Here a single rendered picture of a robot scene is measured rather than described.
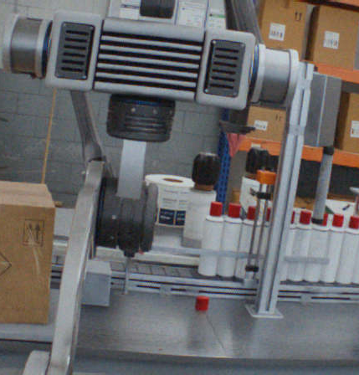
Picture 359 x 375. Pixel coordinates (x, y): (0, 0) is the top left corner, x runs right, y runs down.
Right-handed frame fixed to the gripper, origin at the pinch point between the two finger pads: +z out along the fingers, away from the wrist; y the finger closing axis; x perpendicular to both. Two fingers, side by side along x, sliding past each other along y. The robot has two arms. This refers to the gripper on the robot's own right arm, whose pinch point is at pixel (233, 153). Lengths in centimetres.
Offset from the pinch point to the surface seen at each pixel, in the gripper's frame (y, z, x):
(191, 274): 11.8, 30.8, 22.2
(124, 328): 33, 35, 54
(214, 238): 7.1, 19.4, 22.8
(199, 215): 6.3, 20.5, -3.6
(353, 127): -184, 20, -333
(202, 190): 6.0, 13.1, -5.3
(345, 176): -215, 75, -404
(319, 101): -10.8, -22.2, 36.3
